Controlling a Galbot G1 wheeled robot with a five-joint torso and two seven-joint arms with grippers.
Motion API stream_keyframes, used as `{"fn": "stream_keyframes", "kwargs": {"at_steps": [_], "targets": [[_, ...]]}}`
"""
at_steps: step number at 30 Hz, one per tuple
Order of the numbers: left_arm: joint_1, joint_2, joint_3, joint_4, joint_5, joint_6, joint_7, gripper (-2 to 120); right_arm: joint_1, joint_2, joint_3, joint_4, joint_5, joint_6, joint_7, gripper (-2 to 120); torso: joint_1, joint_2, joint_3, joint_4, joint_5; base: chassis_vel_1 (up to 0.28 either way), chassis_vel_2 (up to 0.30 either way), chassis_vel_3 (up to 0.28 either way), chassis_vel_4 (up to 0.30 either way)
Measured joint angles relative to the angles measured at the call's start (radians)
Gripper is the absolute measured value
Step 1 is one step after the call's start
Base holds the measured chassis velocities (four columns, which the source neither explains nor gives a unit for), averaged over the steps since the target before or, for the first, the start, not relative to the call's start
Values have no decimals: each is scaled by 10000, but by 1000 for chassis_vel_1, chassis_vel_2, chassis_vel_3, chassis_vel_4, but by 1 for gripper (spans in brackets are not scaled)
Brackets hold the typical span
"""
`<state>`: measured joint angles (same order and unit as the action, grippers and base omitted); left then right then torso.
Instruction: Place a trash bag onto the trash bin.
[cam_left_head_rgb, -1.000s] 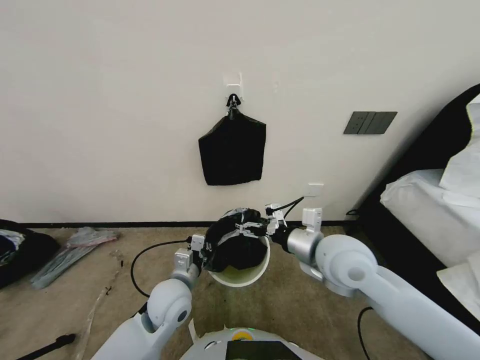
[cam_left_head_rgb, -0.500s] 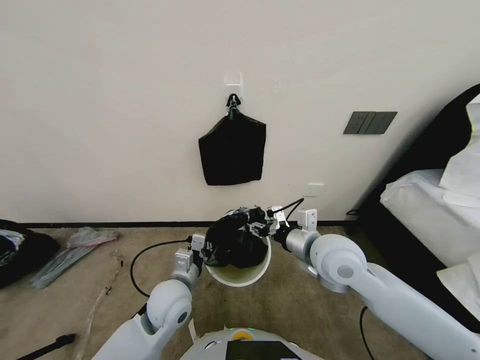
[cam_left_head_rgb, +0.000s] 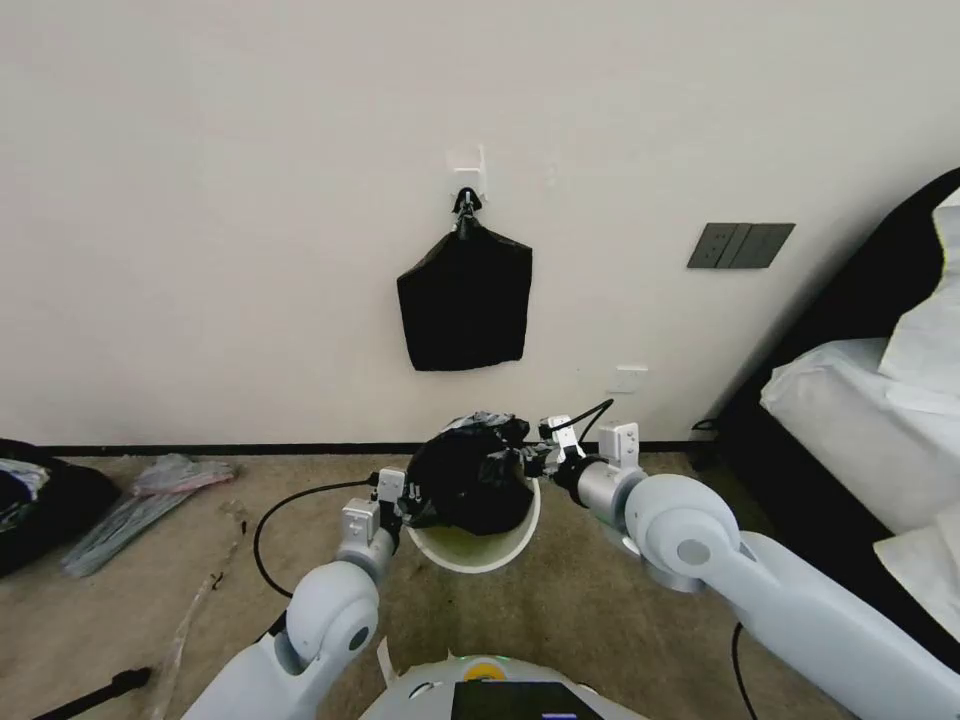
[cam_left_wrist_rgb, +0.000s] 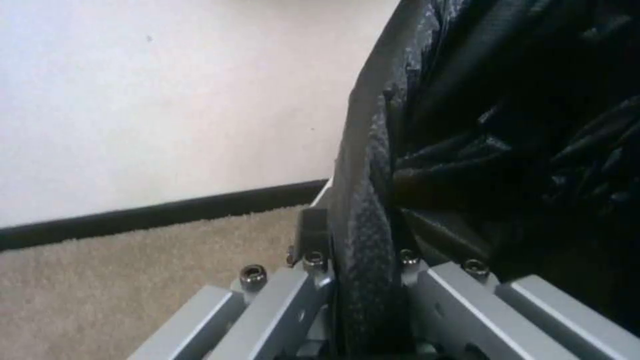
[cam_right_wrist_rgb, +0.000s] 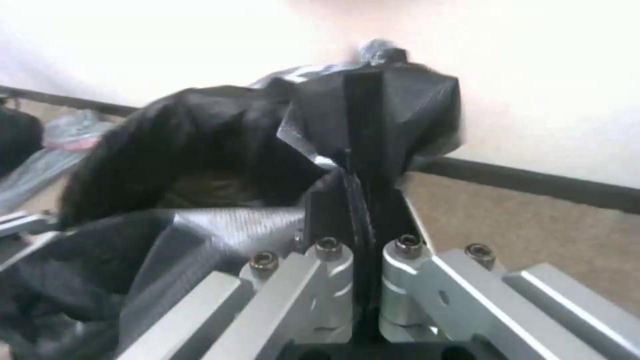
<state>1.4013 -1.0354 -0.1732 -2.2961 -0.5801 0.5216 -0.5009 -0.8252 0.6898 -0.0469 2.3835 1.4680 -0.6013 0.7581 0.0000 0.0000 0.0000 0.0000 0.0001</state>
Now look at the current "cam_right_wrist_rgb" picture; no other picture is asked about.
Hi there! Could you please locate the black trash bag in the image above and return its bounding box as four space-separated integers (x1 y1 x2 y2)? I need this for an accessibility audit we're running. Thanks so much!
0 38 464 360

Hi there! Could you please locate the black rounded object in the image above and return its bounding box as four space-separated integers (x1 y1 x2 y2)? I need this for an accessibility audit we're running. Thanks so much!
0 106 45 178

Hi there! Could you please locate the clear plastic bag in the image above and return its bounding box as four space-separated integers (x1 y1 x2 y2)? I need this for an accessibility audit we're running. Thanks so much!
0 107 112 205

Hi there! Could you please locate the silver-barred finger of the left gripper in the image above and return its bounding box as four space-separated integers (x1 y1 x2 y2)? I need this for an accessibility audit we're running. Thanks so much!
0 209 67 272

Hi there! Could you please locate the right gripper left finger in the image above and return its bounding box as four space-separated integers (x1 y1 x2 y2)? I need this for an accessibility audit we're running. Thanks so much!
118 71 365 360

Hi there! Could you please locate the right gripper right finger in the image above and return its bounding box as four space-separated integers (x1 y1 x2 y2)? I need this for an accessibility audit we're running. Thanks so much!
362 71 640 360

